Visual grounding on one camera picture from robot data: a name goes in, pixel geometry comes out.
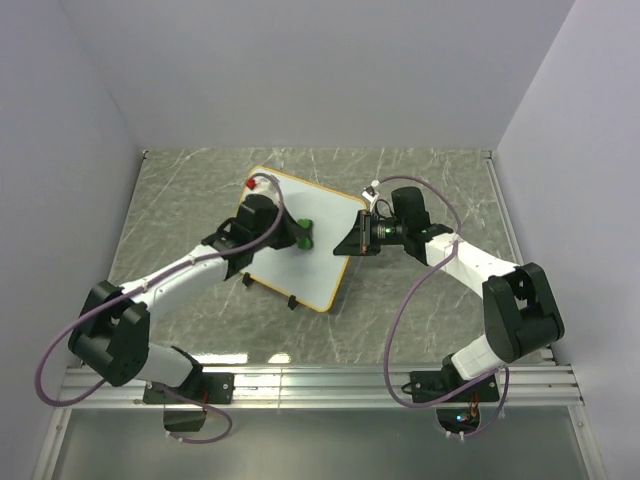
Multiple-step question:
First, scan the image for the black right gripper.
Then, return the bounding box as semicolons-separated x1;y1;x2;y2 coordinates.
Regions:
333;210;407;257

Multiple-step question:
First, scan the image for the green whiteboard eraser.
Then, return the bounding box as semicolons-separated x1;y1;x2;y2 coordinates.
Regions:
296;218;313;251

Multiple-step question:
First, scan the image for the yellow framed whiteboard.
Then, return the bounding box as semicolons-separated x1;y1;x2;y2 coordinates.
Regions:
244;167;365;313

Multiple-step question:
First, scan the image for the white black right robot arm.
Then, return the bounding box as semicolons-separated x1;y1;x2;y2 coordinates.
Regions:
333;185;565;400

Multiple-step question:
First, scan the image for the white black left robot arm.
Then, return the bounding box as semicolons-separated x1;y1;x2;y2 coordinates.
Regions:
68;194;313;402

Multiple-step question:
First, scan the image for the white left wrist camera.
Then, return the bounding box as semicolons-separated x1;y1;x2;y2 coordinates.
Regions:
244;172;281;203

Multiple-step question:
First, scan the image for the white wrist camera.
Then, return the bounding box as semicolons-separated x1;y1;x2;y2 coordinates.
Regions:
362;179;380;211
244;172;281;203

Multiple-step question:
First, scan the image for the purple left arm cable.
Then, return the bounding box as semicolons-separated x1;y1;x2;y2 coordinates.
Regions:
33;173;286;445

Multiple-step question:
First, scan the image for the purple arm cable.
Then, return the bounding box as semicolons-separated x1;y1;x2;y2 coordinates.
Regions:
33;173;286;445
382;174;511;441

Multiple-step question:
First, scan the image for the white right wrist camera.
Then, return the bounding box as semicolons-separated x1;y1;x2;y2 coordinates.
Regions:
362;179;380;211

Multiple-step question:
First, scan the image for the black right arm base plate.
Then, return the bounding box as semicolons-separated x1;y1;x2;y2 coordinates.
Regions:
401;371;501;403

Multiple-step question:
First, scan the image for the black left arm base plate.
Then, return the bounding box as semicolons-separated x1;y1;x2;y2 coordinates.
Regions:
142;372;235;405

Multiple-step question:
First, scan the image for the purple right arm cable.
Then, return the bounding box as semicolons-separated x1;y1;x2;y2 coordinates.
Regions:
382;174;511;441

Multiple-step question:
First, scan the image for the aluminium mounting rail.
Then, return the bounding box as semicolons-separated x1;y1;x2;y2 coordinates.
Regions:
59;364;584;410

